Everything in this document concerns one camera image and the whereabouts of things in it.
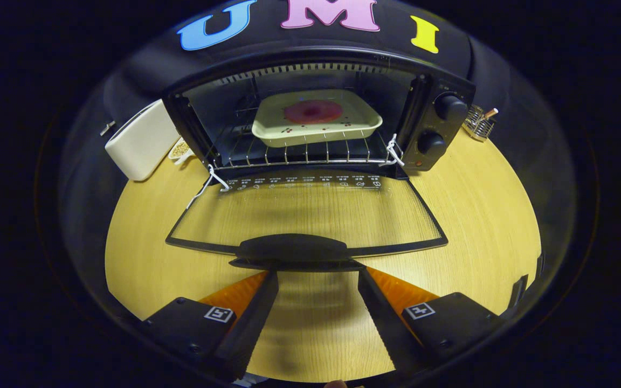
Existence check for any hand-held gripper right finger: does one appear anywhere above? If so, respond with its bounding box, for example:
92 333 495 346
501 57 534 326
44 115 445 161
357 267 505 375

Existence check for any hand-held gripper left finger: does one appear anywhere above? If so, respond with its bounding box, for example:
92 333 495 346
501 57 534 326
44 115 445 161
141 269 280 380

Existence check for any cream square plate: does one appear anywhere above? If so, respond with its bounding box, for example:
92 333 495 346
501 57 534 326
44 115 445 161
251 89 384 148

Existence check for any pink ham slice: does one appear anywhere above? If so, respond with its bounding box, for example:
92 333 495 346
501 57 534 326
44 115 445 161
284 100 343 124

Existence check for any black toaster oven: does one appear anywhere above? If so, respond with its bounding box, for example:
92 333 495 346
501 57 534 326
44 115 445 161
162 46 477 273

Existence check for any white bread toaster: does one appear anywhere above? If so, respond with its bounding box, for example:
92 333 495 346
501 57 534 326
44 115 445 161
105 99 181 182

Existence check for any small white dish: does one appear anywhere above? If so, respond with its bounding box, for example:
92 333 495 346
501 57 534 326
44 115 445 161
168 138 195 164

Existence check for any black backdrop cloth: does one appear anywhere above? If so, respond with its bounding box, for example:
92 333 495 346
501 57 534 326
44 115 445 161
57 0 578 302

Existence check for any wire mesh pen holder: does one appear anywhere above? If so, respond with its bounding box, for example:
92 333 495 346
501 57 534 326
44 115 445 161
463 104 497 142

